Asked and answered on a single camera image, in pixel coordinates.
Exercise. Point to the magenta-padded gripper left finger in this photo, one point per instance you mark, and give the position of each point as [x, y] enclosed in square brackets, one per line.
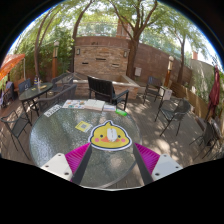
[77, 159]

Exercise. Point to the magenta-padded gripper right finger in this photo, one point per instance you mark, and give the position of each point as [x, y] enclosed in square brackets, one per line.
[148, 160]

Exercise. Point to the yellow duck-shaped mouse pad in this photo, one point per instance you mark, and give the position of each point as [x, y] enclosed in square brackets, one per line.
[98, 138]

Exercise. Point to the yellow square card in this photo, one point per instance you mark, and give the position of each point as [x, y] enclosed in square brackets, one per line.
[83, 126]

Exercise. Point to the white printed label card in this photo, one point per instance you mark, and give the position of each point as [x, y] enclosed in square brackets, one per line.
[52, 110]

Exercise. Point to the green packet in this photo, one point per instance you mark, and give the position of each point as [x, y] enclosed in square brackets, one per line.
[121, 112]

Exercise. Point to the open white book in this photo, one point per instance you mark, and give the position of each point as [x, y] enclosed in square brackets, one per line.
[94, 104]

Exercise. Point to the small white closed book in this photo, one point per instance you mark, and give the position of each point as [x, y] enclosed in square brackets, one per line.
[109, 107]

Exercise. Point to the black metal mesh chair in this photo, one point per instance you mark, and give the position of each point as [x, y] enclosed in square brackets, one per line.
[18, 126]
[208, 133]
[24, 85]
[154, 81]
[182, 108]

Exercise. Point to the dark wicker armchair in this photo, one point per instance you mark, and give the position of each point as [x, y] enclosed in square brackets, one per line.
[65, 79]
[58, 96]

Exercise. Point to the white box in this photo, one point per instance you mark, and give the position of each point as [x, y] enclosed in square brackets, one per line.
[166, 93]

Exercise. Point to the black slatted wooden chair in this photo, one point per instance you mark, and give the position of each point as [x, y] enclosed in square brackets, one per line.
[100, 87]

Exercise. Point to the dark round side table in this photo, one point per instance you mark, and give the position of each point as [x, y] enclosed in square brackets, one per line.
[35, 91]

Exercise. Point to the closed red patio umbrella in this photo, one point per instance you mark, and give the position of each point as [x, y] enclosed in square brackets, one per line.
[214, 91]

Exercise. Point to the tall forked tree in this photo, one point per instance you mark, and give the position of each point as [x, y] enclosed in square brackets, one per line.
[132, 56]

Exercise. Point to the orange patio umbrella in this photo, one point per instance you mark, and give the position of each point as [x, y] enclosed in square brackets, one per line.
[10, 63]

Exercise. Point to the grey wall utility box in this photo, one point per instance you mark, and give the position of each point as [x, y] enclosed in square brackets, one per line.
[138, 71]

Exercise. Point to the wooden lamp post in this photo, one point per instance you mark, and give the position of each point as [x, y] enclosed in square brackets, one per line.
[55, 63]
[168, 73]

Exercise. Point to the black wall lantern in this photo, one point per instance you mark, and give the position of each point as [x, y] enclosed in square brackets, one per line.
[78, 51]
[125, 53]

